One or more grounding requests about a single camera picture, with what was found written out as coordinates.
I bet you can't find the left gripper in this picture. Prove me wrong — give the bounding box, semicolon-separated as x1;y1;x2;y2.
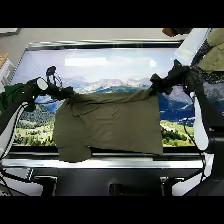
53;85;76;101

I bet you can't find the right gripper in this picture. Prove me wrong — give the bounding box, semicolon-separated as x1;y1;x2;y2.
149;72;175;96

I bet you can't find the olive green T-shirt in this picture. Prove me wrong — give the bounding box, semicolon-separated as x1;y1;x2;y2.
53;87;165;164

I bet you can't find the black patterned garment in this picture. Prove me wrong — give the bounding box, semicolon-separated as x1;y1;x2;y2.
191;39;224;85

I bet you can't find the khaki garment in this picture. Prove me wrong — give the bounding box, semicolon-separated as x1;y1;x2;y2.
199;28;224;73

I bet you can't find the silver frame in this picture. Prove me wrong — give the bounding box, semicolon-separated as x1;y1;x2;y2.
0;155;215;197

